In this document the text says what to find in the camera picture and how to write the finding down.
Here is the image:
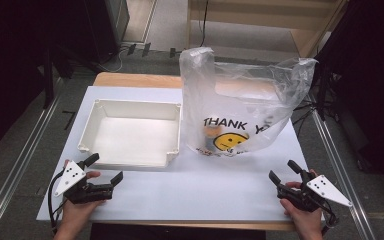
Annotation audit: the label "white plastic tray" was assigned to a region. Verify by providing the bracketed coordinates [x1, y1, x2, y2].
[77, 98, 183, 169]

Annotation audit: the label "white table mat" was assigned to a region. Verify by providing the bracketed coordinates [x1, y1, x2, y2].
[35, 85, 326, 223]

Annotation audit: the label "black hanging cable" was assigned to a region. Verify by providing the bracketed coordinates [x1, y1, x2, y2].
[198, 0, 211, 48]

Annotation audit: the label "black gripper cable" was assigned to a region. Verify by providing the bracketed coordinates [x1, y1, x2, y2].
[47, 169, 66, 235]
[319, 199, 340, 237]

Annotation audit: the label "light wooden shelf unit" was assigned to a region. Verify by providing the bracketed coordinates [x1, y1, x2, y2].
[186, 0, 349, 59]

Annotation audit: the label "white floor cable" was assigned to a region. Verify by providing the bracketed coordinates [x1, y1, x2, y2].
[103, 45, 132, 73]

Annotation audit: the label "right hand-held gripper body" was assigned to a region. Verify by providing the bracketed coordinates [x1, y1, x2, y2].
[276, 169, 353, 213]

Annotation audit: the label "black tripod stand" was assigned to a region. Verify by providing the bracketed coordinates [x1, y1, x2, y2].
[313, 58, 339, 122]

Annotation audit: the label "metal floor rail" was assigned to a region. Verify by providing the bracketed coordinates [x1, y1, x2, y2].
[0, 96, 62, 240]
[308, 94, 378, 240]

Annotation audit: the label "black metal post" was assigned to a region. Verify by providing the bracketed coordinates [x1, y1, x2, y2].
[42, 49, 56, 110]

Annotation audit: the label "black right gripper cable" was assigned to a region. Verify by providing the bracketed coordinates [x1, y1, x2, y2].
[319, 199, 340, 237]

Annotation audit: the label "person's left hand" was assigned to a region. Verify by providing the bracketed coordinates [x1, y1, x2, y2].
[60, 159, 102, 232]

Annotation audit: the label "dark cabinet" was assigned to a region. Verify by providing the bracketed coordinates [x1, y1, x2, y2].
[83, 0, 130, 64]

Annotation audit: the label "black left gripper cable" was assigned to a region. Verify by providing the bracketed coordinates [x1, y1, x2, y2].
[47, 169, 66, 235]

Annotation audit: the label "clear printed plastic bag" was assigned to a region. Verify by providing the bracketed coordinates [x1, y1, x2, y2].
[179, 46, 319, 158]

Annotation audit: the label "person's right hand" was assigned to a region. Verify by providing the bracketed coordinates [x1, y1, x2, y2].
[279, 168, 325, 232]

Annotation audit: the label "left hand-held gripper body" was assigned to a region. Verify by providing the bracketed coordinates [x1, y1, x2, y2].
[53, 160, 115, 205]

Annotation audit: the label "wooden table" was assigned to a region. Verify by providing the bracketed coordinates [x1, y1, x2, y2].
[89, 71, 318, 232]

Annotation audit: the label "black floor cables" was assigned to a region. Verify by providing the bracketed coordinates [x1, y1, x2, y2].
[291, 101, 318, 138]

